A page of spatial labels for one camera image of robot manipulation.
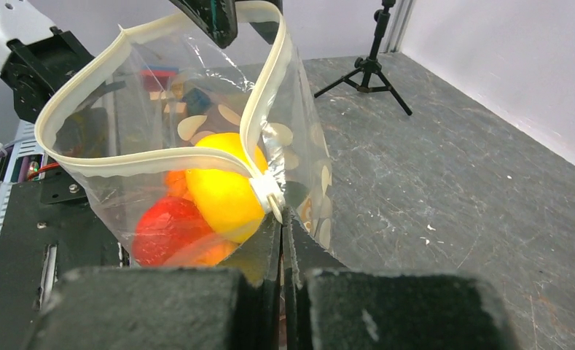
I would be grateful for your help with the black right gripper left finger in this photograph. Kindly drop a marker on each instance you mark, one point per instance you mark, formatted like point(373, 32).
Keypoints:
point(234, 305)

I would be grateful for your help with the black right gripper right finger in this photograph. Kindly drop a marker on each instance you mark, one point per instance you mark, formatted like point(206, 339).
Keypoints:
point(330, 306)

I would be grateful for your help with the red toy strawberry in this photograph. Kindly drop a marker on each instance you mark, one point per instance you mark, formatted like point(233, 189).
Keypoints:
point(154, 241)

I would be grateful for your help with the orange toy pumpkin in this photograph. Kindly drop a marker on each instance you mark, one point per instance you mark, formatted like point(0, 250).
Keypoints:
point(197, 243)

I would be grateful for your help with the clear dotted zip top bag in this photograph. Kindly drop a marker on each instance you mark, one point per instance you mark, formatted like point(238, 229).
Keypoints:
point(256, 87)

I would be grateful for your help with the yellow toy lemon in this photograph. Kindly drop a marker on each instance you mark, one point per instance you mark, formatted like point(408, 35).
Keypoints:
point(225, 199)

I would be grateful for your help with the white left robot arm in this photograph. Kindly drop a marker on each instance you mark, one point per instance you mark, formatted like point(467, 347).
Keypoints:
point(37, 58)

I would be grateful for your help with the blue red toy block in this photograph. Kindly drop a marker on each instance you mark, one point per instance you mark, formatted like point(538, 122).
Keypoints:
point(155, 78)

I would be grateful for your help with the grey microphone on tripod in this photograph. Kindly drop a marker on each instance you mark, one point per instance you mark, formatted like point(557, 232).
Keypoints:
point(360, 77)

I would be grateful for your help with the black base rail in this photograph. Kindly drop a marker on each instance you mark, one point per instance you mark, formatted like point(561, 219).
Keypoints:
point(46, 229)

